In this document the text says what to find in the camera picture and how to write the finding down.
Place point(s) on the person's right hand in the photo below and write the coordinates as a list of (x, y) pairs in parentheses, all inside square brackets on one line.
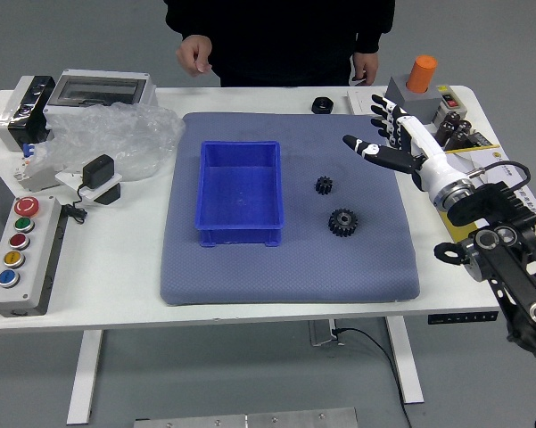
[(192, 53)]

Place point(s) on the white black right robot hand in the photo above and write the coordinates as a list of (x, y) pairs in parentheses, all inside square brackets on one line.
[(432, 156)]

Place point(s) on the person's left hand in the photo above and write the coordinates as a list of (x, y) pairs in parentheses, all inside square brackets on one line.
[(368, 67)]

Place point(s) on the small black gear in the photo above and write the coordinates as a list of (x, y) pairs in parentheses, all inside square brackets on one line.
[(319, 187)]

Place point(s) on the big black gear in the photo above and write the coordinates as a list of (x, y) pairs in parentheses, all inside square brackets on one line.
[(336, 227)]

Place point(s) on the blue plastic box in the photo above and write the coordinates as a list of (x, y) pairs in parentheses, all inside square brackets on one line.
[(241, 191)]

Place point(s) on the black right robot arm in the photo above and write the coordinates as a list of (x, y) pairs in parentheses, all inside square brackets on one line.
[(508, 263)]

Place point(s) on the person's left forearm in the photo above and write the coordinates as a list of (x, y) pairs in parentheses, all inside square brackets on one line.
[(374, 35)]

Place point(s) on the person's right forearm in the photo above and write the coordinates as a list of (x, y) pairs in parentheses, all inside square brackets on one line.
[(187, 20)]

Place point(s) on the yellow white cardboard box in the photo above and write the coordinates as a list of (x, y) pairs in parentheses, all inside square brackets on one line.
[(486, 156)]

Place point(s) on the black hex nut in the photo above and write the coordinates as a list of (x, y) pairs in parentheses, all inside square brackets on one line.
[(315, 107)]

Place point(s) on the grey distribution box clear cover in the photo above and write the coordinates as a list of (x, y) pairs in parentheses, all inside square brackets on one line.
[(98, 87)]

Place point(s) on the grey under-table control box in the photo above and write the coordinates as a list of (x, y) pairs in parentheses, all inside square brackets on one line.
[(321, 332)]

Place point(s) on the small black circuit module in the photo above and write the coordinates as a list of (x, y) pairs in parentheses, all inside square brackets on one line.
[(480, 139)]

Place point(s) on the grey square block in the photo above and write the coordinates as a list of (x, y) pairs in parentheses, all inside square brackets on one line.
[(421, 104)]

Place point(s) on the orange cylinder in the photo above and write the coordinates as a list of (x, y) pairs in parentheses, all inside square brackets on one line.
[(421, 73)]

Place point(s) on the person's torso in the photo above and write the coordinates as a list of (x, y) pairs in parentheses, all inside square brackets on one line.
[(285, 40)]

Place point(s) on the clear plastic bag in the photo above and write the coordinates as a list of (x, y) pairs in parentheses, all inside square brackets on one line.
[(116, 134)]

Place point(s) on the black power adapter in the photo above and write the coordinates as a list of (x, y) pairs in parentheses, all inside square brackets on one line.
[(98, 171)]

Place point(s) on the black table height controller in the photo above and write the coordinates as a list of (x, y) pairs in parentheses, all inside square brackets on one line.
[(461, 318)]

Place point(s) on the white black adapter stand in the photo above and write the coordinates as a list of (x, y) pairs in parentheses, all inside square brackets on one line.
[(66, 177)]

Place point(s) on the grey-blue padded mat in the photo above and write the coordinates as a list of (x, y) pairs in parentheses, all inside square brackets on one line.
[(294, 267)]

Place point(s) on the white blue circuit breaker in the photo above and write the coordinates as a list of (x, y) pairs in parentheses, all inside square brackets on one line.
[(31, 178)]

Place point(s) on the white table leg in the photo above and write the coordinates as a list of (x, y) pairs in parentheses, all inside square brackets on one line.
[(84, 379), (406, 365)]

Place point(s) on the grey five-button control station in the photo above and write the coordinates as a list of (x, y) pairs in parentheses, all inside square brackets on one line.
[(35, 267)]

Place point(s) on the white wall switch plate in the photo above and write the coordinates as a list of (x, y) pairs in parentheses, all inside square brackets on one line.
[(361, 103)]

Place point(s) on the white red-black push-button switch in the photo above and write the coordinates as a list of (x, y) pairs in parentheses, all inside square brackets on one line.
[(448, 100)]

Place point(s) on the white black electrical enclosure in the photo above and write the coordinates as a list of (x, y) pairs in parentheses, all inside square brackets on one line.
[(22, 111)]

